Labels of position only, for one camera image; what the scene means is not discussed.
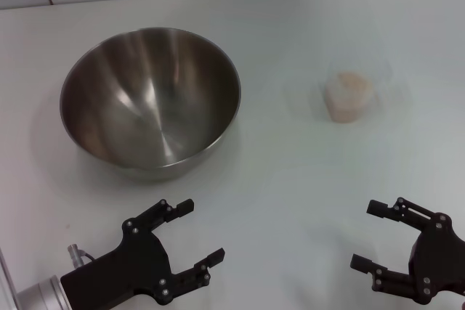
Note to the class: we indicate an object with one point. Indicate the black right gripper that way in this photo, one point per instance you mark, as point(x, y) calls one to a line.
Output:
point(439, 259)

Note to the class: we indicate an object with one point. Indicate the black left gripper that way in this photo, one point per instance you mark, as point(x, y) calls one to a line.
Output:
point(134, 263)

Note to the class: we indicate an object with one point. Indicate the stainless steel mixing bowl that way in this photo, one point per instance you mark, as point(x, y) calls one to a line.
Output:
point(145, 106)

